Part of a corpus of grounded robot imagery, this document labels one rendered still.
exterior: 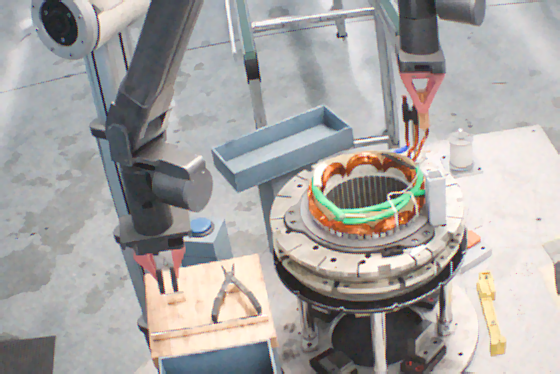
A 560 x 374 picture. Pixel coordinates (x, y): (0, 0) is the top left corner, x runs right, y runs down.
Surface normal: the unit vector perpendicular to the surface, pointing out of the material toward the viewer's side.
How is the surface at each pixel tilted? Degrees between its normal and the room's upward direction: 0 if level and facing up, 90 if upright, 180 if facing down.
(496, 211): 0
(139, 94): 72
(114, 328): 0
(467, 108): 0
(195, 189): 91
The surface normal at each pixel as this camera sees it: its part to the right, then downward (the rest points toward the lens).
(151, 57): -0.47, 0.47
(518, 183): -0.14, -0.80
